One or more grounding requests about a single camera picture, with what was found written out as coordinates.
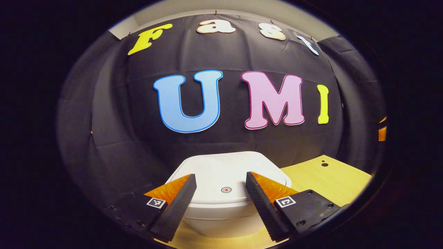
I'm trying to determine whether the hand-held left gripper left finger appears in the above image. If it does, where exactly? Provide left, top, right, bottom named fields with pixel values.
left=111, top=174, right=198, bottom=243

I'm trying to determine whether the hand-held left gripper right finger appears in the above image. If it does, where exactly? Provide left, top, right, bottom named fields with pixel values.
left=245, top=171, right=343, bottom=242

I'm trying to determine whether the white desktop garbage bin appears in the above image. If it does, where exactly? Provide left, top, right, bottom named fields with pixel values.
left=165, top=151, right=292, bottom=239

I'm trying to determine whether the wooden desktop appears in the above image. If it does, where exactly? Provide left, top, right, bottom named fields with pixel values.
left=154, top=155, right=372, bottom=249

